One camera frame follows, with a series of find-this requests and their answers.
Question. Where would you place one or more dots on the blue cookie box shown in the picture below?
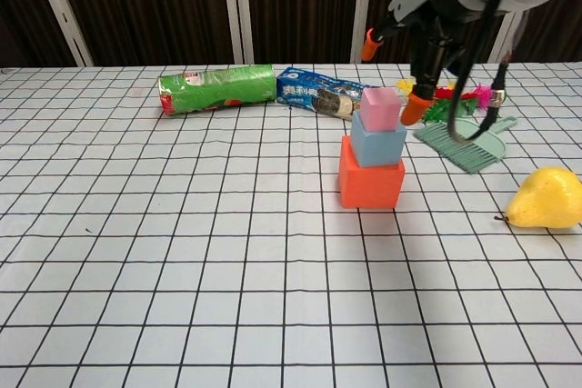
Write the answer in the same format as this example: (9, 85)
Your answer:
(309, 92)

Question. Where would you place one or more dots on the white checked tablecloth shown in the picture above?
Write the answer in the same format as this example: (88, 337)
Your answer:
(182, 270)

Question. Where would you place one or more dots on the colourful feather shuttlecock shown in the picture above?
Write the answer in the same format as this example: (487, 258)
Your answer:
(436, 108)

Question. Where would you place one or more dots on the yellow toy pear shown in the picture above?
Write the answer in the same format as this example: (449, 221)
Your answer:
(545, 199)

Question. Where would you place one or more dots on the light blue foam cube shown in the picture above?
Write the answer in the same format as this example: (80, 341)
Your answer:
(379, 149)

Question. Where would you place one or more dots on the green chip can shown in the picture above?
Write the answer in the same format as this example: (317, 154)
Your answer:
(218, 88)

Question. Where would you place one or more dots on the mint green small dustpan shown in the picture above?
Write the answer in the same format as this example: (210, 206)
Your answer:
(493, 145)

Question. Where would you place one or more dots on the dark folding screen white frames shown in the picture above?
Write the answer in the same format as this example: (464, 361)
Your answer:
(159, 2)

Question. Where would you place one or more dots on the orange foam cube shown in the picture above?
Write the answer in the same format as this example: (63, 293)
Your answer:
(373, 188)

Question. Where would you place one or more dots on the small pink foam cube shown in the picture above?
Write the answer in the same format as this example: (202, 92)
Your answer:
(379, 108)

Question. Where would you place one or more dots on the green plastic dustpan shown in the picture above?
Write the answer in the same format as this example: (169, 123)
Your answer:
(459, 154)

